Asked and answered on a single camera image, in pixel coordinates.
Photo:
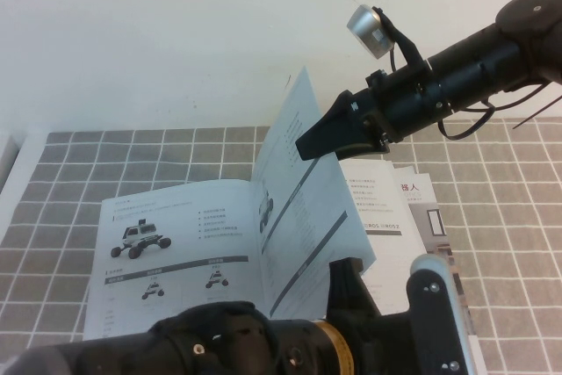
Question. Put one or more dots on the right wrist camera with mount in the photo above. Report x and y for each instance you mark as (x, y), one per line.
(366, 30)

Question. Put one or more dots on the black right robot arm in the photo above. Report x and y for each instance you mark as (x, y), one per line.
(483, 67)

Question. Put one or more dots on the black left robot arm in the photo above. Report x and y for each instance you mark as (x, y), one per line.
(219, 340)

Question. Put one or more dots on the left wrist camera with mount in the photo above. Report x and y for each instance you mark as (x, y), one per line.
(434, 318)

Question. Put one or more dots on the grey checked tablecloth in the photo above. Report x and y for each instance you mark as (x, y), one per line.
(153, 151)

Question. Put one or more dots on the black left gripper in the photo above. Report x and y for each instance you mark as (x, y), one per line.
(373, 344)

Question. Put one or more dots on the white product catalogue book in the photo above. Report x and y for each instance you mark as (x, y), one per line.
(175, 217)

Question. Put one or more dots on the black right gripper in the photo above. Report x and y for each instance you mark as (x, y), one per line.
(404, 105)

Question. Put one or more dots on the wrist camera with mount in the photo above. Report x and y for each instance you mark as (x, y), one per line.
(434, 318)
(366, 30)

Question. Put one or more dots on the white side panel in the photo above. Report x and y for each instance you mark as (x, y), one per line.
(5, 164)

